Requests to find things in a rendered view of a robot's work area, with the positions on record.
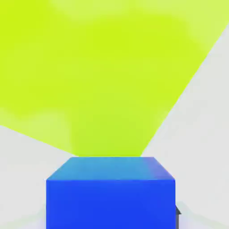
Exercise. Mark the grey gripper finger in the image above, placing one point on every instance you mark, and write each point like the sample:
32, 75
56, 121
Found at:
177, 218

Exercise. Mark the small blue cube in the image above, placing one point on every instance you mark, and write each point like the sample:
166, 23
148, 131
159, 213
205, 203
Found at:
111, 202

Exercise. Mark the large yellow-green box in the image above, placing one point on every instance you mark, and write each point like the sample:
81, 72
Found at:
100, 75

